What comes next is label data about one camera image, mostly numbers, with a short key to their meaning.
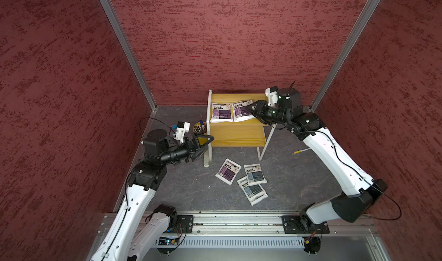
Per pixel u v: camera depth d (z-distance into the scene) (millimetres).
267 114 598
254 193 809
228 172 895
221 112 714
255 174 874
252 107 668
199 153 650
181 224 731
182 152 563
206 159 917
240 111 710
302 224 668
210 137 588
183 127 611
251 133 868
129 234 400
